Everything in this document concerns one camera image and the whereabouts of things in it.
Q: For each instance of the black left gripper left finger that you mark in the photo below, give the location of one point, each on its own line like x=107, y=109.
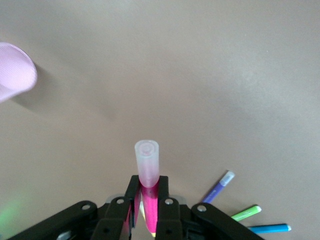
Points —
x=117, y=212

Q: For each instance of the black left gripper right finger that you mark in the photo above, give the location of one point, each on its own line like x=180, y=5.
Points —
x=168, y=217

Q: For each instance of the pink marker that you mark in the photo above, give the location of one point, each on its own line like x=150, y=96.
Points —
x=147, y=165

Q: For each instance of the blue marker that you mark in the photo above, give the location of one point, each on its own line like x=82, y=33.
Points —
x=270, y=228

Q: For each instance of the yellow marker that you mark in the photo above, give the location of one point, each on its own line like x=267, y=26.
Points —
x=143, y=212

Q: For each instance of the purple marker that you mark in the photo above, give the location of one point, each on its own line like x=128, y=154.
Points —
x=217, y=188

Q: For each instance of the green marker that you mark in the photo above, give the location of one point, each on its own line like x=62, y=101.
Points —
x=246, y=213

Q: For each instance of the pink cup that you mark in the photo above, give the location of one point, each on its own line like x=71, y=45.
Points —
x=15, y=72

